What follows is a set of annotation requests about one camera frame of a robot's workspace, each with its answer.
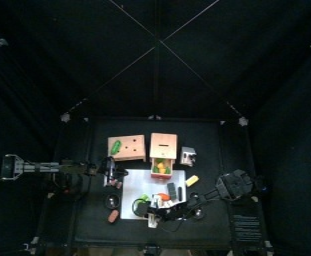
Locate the wooden drawer with red front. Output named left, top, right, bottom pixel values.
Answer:
left=150, top=158, right=177, bottom=181

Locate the wooden drawer cabinet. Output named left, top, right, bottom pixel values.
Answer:
left=149, top=132, right=180, bottom=161

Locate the white mat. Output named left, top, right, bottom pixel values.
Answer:
left=119, top=168, right=189, bottom=221

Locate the small round black cup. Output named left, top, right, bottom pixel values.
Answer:
left=193, top=207, right=208, bottom=220

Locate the round black bowl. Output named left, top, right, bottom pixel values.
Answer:
left=105, top=193, right=122, bottom=210

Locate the wide black bar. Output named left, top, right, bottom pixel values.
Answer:
left=166, top=182, right=180, bottom=202

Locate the wooden box with holes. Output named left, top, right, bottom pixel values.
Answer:
left=107, top=134, right=148, bottom=163

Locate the reddish brown toy sausage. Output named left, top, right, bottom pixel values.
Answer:
left=107, top=209, right=121, bottom=224

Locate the yellow block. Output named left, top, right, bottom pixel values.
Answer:
left=185, top=174, right=201, bottom=188

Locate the small grey box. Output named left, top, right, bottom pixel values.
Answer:
left=180, top=146, right=198, bottom=167

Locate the white printed label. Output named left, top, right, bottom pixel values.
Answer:
left=232, top=214, right=262, bottom=245

